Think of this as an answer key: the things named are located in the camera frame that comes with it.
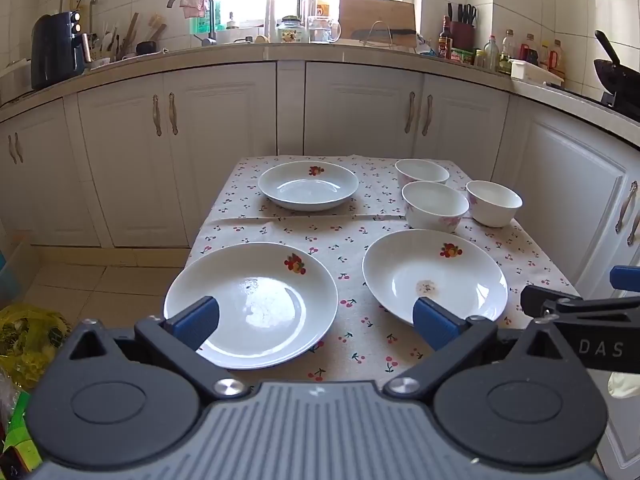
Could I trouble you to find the white kitchen base cabinets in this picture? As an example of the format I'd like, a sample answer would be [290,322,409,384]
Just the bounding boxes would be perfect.
[0,57,640,480]

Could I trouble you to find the cherry-print tablecloth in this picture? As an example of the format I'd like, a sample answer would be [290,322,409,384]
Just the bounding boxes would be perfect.
[185,154,583,386]

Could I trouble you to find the kitchen utensil rack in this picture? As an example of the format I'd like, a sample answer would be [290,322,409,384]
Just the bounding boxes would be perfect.
[95,12,168,61]

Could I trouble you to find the kitchen faucet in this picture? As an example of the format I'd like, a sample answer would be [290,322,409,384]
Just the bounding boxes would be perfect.
[166,0,221,47]

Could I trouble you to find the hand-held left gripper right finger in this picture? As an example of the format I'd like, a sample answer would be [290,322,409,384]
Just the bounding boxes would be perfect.
[383,296,577,401]

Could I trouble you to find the wooden cutting board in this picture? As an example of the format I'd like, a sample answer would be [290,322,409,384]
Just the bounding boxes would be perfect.
[338,0,417,43]

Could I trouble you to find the yellow plastic bag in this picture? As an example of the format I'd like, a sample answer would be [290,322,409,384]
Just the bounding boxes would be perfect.
[0,302,73,391]

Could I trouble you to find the green detergent bottle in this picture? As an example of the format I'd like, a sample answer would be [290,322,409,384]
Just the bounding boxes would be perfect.
[192,0,222,33]

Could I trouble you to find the white fruit-print plate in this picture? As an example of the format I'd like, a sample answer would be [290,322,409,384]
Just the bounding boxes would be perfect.
[257,160,360,212]
[362,229,509,328]
[163,242,340,371]

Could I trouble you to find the metal wire rack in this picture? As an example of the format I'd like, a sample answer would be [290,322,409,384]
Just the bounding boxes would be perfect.
[367,21,401,48]

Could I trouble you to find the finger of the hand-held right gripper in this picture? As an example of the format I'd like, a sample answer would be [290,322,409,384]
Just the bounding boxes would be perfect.
[610,266,640,292]
[520,285,640,322]

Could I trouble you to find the green tissue pack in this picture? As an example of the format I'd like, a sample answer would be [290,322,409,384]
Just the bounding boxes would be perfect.
[0,390,32,453]

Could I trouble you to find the person's right hand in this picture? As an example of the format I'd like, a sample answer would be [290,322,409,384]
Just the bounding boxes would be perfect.
[606,372,640,401]

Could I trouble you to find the pink dish cloth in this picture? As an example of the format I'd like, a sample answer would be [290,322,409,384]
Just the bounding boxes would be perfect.
[179,0,210,20]

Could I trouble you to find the glass pitcher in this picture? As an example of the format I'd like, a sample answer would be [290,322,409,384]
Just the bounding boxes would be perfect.
[306,16,342,44]

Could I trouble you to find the dark soy sauce bottle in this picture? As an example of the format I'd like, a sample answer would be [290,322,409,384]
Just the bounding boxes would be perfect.
[438,15,454,58]

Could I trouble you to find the black wok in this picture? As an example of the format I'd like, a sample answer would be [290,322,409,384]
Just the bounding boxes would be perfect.
[593,30,640,106]

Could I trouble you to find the cooking oil jug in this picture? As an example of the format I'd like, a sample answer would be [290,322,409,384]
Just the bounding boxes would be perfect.
[547,39,566,78]

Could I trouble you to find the tall seasoning bottle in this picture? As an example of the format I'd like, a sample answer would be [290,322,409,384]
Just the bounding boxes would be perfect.
[500,29,516,73]

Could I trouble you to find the clear glass bottle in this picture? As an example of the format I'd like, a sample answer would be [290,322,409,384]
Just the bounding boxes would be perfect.
[484,35,501,72]

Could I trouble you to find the glass jar green lid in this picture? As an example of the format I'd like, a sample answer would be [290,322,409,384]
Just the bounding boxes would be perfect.
[276,15,307,44]

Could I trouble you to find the white floral bowl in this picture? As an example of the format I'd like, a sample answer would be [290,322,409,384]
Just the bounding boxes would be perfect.
[465,180,524,228]
[401,180,471,234]
[395,158,451,196]

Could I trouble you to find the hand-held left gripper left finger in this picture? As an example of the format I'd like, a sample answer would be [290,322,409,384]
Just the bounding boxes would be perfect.
[59,296,248,401]

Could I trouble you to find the red knife block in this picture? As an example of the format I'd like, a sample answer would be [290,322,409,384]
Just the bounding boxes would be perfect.
[446,3,478,51]

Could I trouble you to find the black air fryer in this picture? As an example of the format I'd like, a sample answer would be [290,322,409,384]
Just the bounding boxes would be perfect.
[30,11,93,92]

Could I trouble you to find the white plastic tray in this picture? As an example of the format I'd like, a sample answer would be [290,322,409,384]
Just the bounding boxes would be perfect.
[509,58,563,86]

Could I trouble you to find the blue plastic box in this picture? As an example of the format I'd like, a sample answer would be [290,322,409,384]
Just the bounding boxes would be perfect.
[0,252,23,306]

